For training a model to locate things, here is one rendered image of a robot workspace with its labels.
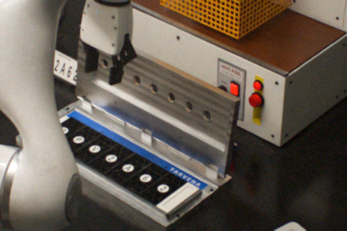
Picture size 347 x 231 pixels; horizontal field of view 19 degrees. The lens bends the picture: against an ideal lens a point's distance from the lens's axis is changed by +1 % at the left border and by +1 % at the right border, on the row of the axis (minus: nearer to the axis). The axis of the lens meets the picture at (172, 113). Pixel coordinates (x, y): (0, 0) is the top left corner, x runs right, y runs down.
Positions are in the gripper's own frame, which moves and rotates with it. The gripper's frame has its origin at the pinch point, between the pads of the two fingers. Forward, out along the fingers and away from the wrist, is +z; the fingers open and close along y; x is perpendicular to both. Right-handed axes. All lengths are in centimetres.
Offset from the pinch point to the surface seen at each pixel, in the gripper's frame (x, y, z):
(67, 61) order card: 22.3, -31.7, 16.4
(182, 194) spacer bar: 6.6, 19.2, 22.1
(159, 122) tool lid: 15.3, 3.9, 15.0
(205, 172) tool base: 16.0, 17.1, 21.3
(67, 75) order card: 21.6, -30.6, 19.4
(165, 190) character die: 5.1, 15.8, 22.2
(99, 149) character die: 5.7, -3.9, 21.9
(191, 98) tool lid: 16.0, 10.6, 6.6
